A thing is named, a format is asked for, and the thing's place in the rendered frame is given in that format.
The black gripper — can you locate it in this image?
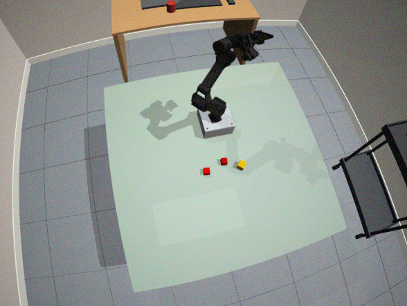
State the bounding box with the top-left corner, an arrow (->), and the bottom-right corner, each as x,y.
233,30 -> 273,50

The yellow cube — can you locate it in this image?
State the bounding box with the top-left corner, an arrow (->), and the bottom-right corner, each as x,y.
237,160 -> 246,171

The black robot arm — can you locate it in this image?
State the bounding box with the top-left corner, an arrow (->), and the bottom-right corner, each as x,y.
191,35 -> 259,123

